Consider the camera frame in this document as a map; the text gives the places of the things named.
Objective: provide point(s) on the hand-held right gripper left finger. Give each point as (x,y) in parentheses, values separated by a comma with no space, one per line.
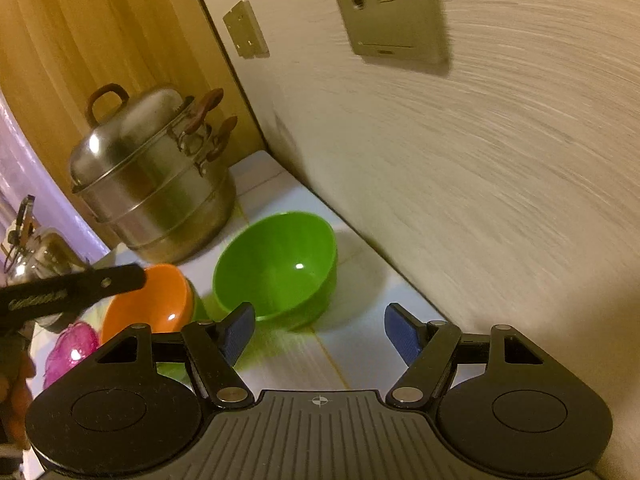
(242,332)

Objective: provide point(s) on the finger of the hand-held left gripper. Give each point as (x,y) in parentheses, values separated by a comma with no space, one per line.
(107,282)

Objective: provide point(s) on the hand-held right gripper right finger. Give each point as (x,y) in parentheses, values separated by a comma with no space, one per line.
(402,332)

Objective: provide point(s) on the orange plastic bowl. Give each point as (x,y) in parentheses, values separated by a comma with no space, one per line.
(145,305)

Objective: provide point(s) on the purple glass plate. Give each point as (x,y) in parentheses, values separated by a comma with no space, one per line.
(70,355)

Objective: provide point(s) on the person's left hand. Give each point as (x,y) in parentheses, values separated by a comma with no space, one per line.
(20,400)

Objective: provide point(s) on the stainless steel kettle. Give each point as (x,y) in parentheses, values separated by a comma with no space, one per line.
(40,255)

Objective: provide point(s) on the checkered tablecloth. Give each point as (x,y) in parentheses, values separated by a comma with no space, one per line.
(310,360)

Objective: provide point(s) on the stainless steel steamer pot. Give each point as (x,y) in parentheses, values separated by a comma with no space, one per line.
(160,185)

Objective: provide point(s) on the wooden door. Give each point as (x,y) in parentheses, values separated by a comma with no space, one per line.
(100,25)

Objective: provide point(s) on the large beige wall socket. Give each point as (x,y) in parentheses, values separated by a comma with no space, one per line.
(390,5)

